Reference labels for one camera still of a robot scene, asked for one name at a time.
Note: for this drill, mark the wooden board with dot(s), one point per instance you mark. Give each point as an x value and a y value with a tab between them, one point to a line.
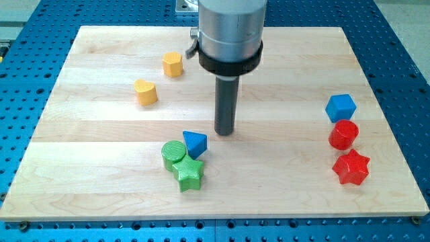
96	152

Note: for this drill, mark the silver base mounting plate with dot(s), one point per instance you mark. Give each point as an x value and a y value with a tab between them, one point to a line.
186	6

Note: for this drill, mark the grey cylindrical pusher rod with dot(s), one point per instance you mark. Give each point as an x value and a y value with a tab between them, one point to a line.
226	91

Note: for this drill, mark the red cylinder block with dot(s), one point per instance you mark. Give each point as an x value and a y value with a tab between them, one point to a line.
343	134

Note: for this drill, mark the green cylinder block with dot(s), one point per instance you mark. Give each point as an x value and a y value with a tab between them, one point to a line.
172	152

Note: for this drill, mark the green star block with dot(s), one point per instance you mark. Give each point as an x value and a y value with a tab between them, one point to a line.
189	173

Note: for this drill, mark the blue triangle block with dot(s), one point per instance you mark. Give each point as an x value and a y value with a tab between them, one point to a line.
196	143

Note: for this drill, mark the yellow heart block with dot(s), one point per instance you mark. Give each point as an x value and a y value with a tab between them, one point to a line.
146	92

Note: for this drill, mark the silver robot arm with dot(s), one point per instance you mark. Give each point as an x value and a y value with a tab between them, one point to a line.
228	38

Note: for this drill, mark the yellow hexagon block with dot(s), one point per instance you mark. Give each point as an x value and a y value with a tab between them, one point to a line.
172	64

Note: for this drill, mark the red star block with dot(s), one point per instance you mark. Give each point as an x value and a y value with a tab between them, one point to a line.
351	168

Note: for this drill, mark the blue cube block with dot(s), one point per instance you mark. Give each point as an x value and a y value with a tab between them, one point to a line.
340	107

